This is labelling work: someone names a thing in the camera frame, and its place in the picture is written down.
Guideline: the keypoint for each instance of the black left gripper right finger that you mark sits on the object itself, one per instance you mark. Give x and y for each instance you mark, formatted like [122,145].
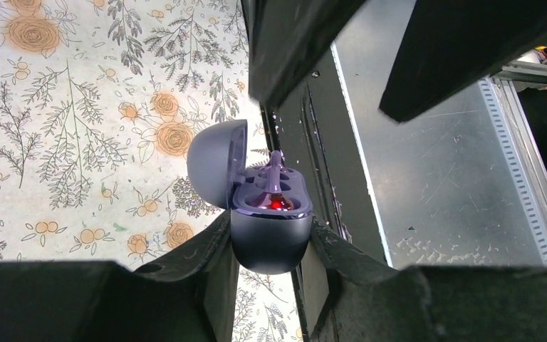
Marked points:
[452,303]

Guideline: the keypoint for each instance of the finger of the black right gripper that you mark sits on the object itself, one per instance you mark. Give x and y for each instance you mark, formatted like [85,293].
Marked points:
[448,45]
[286,39]

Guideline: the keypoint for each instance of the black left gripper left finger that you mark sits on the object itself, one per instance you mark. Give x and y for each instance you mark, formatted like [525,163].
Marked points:
[188,294]

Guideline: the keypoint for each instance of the floral patterned mat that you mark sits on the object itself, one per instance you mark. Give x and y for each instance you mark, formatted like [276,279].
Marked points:
[99,102]

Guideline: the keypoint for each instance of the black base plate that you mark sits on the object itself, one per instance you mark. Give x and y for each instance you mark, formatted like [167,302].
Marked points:
[314,132]

